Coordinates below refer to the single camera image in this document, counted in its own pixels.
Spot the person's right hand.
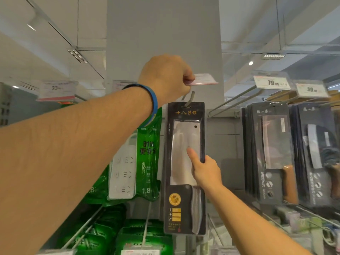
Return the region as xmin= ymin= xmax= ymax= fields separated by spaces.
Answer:
xmin=187 ymin=147 xmax=223 ymax=195

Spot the black linear track light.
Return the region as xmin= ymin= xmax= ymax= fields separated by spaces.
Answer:
xmin=67 ymin=49 xmax=89 ymax=64
xmin=261 ymin=52 xmax=287 ymax=60

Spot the white track spot light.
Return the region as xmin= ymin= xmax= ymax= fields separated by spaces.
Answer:
xmin=27 ymin=15 xmax=44 ymax=32

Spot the grey metal display shelf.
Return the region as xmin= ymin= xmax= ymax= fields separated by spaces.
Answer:
xmin=0 ymin=82 xmax=340 ymax=255

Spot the person's left hand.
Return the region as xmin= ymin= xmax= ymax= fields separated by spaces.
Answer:
xmin=137 ymin=53 xmax=196 ymax=108

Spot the blue wristband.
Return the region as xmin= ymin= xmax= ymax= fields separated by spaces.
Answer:
xmin=123 ymin=83 xmax=159 ymax=128

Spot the person's right forearm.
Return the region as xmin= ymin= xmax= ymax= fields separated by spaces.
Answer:
xmin=205 ymin=184 xmax=312 ymax=255

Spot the black packaged cleaver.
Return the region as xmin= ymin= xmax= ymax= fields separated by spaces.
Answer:
xmin=163 ymin=101 xmax=207 ymax=236

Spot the person's left forearm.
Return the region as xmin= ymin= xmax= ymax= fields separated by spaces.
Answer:
xmin=0 ymin=89 xmax=159 ymax=255

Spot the white flip price tag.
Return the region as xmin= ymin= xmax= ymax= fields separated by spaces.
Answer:
xmin=185 ymin=73 xmax=219 ymax=86

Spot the brown cardboard box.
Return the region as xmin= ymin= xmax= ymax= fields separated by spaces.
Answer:
xmin=265 ymin=92 xmax=340 ymax=104

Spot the packaged cleaver wooden handle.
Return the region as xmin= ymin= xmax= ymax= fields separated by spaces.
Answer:
xmin=240 ymin=101 xmax=300 ymax=206

